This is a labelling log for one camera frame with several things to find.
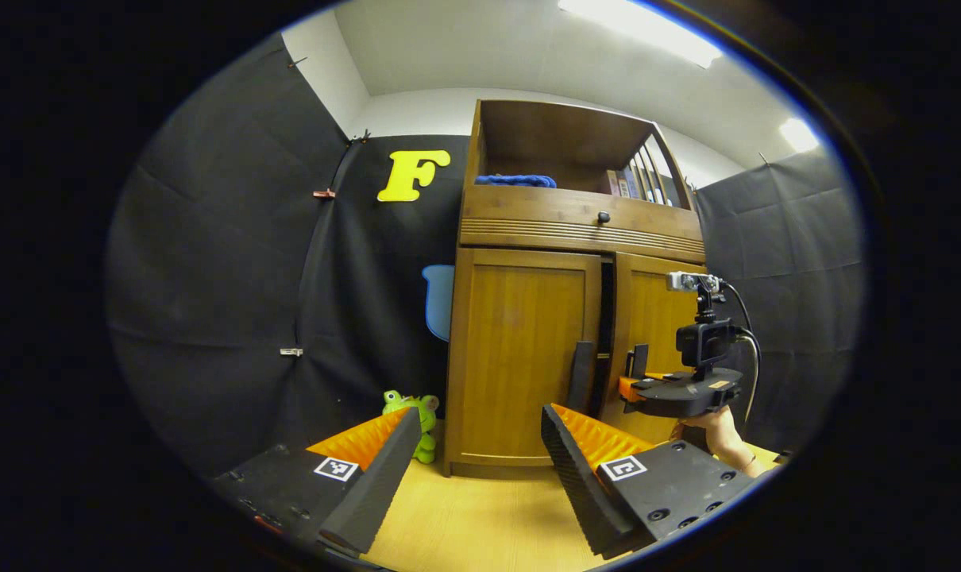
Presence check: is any green frog plush toy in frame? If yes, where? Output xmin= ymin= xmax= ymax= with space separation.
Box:
xmin=382 ymin=389 xmax=440 ymax=465

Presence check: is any black backdrop cloth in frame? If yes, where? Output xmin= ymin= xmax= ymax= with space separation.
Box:
xmin=106 ymin=32 xmax=864 ymax=477

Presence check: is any wooden double-door shoe cabinet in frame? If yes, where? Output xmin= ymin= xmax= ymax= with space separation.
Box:
xmin=443 ymin=99 xmax=708 ymax=480

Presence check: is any blue folded cloth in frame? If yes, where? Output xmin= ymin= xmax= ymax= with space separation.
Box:
xmin=474 ymin=174 xmax=558 ymax=189

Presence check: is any wooden shoe cabinet door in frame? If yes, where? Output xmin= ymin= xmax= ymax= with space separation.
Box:
xmin=612 ymin=254 xmax=708 ymax=446
xmin=446 ymin=248 xmax=604 ymax=470

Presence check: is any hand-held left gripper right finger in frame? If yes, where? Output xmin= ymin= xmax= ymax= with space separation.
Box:
xmin=541 ymin=403 xmax=759 ymax=561

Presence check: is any small ceiling light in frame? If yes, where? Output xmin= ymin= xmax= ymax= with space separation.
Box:
xmin=780 ymin=118 xmax=820 ymax=153

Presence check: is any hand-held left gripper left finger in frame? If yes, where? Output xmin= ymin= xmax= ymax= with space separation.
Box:
xmin=210 ymin=407 xmax=423 ymax=557

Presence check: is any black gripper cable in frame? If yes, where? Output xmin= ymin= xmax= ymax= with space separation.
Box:
xmin=723 ymin=282 xmax=762 ymax=430

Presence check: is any long ceiling light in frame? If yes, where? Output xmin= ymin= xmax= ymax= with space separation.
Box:
xmin=558 ymin=0 xmax=724 ymax=68

